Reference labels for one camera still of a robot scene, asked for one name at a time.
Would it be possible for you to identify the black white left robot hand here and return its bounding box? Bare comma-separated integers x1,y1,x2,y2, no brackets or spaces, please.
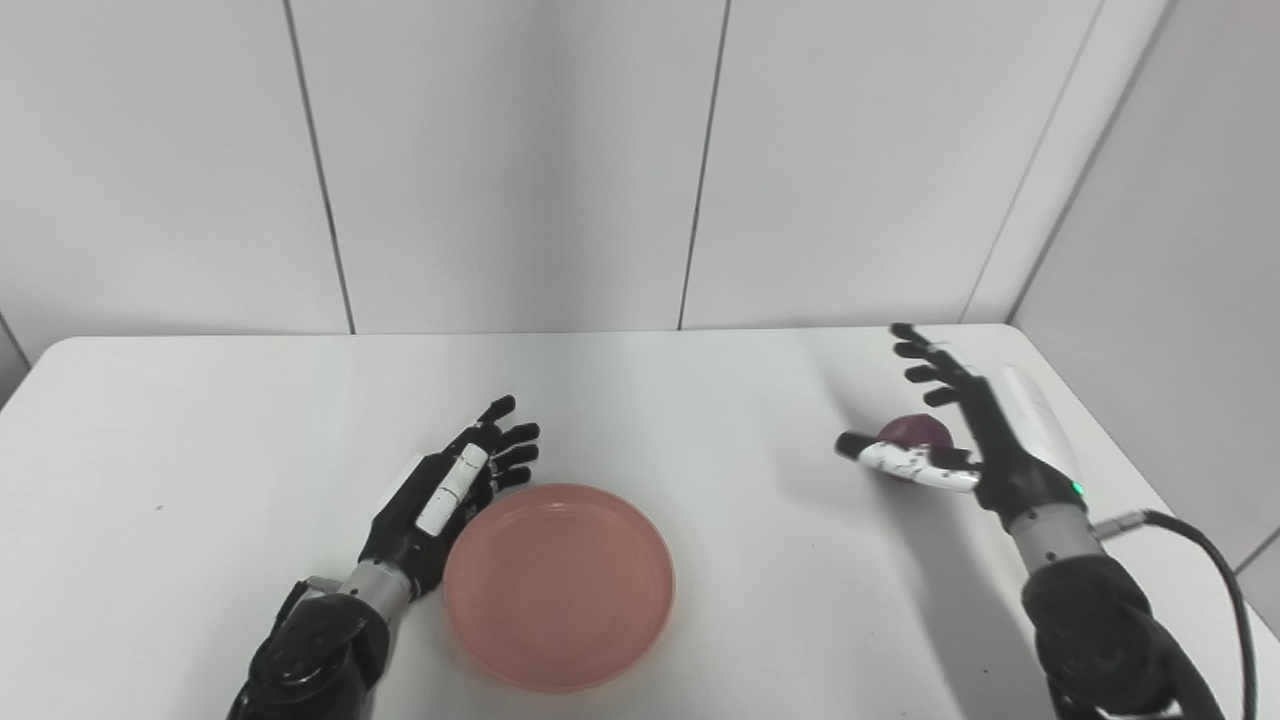
357,395,542,602

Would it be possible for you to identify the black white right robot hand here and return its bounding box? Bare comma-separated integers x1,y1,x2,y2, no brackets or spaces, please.
835,322,1087,532

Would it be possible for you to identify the purple red onion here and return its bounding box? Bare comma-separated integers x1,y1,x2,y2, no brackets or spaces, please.
877,413,956,457

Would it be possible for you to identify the pink round plate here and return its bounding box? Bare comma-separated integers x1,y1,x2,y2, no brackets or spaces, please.
443,484,676,693

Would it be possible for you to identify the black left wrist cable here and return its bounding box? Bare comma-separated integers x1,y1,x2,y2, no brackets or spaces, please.
268,575,343,646

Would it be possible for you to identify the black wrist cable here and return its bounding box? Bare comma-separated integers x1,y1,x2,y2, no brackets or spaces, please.
1090,509,1259,720
268,575,343,646

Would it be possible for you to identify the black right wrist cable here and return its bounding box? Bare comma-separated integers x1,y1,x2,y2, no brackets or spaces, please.
1090,509,1259,720

